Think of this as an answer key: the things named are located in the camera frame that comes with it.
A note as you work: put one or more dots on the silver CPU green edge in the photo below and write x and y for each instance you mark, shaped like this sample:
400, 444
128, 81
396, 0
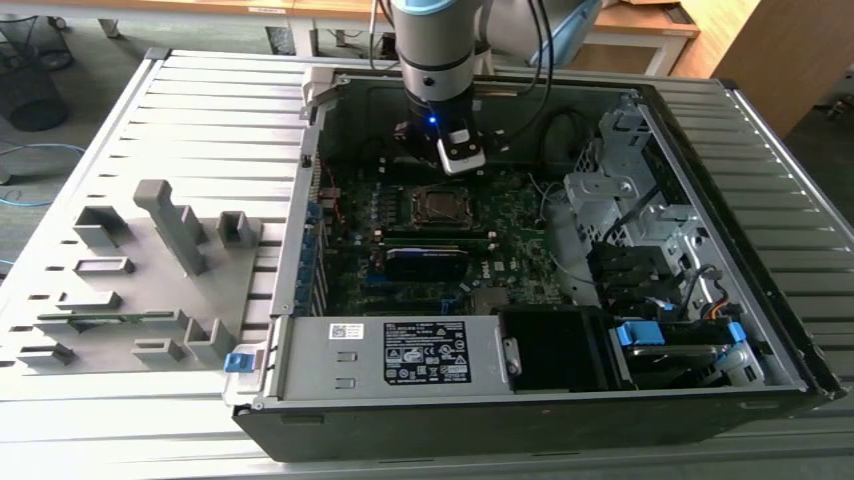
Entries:
443, 205

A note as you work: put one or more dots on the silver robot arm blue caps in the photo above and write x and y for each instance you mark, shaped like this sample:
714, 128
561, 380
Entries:
433, 45

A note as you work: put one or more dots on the CPU socket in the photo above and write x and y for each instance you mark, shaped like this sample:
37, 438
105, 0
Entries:
408, 220

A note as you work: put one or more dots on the grey case release latch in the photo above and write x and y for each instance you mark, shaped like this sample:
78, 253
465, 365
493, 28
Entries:
316, 82

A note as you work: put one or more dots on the green RAM stick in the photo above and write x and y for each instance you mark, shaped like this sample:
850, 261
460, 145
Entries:
100, 316
433, 241

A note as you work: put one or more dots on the black graphics card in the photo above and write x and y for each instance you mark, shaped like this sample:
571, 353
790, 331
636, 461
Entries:
427, 265

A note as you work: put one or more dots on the green motherboard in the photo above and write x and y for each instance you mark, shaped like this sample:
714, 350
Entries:
527, 250

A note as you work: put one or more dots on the silver metal drive cage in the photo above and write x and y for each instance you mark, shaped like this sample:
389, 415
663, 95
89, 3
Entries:
600, 200

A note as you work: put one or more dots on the grey chipset heatsink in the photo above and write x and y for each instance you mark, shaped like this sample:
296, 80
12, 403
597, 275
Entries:
489, 300

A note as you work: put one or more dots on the long wooden desk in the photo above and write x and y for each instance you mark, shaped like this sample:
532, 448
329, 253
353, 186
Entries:
200, 5

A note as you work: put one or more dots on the grey parts rack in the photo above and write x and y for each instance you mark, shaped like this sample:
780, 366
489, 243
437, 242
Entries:
220, 280

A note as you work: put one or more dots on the black plastic drive bay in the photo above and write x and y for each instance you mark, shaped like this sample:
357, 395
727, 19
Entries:
633, 270

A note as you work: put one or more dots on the grey power supply unit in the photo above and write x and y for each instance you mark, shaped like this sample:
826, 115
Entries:
313, 360

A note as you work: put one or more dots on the hard disk blue carrier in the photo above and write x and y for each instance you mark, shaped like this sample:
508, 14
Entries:
640, 334

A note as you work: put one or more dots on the blue case latch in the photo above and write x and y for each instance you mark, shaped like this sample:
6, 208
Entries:
239, 362

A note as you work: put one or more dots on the wooden cabinet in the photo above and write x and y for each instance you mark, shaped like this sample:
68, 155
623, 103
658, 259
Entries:
787, 50

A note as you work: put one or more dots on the black mesh waste bin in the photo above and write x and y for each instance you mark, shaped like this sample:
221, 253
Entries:
33, 100

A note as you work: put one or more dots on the black open PC case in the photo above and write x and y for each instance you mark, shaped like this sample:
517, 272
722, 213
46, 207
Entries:
467, 430

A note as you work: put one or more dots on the dark chair base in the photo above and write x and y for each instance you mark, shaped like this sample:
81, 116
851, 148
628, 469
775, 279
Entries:
834, 102

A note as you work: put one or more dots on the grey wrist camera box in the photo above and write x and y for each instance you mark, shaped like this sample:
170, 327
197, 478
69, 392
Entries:
403, 132

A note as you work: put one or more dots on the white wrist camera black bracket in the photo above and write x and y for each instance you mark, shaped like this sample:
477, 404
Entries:
461, 157

